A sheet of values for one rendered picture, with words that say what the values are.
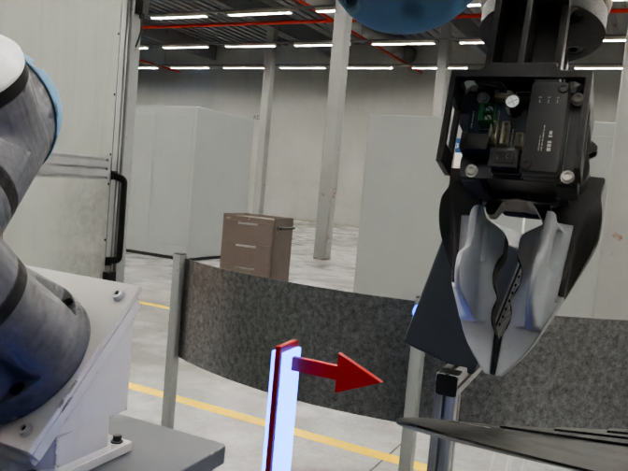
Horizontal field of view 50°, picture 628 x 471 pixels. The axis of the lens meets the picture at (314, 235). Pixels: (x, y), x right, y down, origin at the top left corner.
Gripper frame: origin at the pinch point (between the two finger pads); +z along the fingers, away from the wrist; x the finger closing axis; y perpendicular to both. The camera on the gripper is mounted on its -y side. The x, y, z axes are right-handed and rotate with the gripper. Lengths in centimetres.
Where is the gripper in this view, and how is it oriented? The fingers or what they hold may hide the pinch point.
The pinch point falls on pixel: (498, 353)
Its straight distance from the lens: 40.1
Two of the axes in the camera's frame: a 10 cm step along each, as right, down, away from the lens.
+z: -2.0, 9.6, -2.0
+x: 9.0, 1.0, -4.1
